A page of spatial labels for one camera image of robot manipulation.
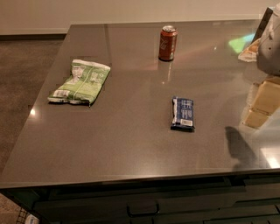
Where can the dark cabinet drawers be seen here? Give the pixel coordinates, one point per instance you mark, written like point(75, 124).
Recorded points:
point(231, 199)

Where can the green jalapeno chip bag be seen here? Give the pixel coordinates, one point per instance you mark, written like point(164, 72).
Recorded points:
point(83, 85)

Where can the blue rxbar blueberry bar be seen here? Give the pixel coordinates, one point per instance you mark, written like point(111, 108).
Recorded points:
point(183, 118)

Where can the orange soda can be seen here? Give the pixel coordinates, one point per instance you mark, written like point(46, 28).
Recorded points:
point(168, 41)

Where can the black drawer handle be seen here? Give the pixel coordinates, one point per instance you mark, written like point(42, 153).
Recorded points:
point(142, 209)

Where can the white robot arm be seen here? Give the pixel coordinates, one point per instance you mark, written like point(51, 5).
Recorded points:
point(268, 57)

